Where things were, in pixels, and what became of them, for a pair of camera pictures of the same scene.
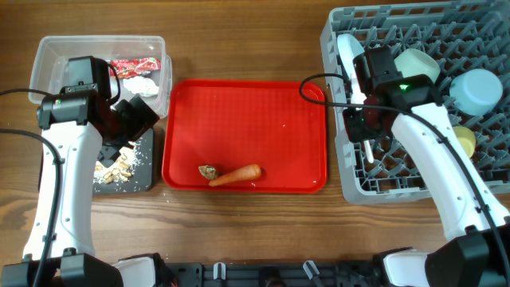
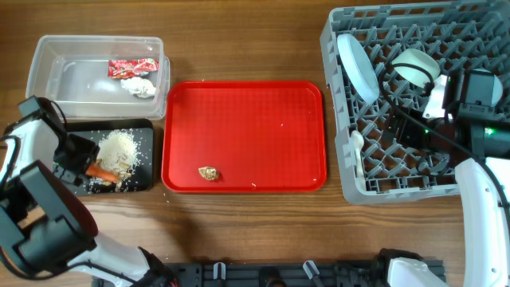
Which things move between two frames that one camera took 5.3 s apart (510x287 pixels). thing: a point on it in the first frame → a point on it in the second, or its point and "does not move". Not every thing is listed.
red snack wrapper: [127, 68] does not move
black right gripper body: [358, 125] → [413, 134]
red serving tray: [232, 123] does not move
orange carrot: [249, 172] → [95, 171]
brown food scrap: [209, 171] does not move
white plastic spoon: [369, 151] → [357, 143]
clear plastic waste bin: [144, 68] does not move
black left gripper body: [131, 122] → [75, 154]
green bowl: [410, 62] does not move
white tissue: [142, 85] does not move
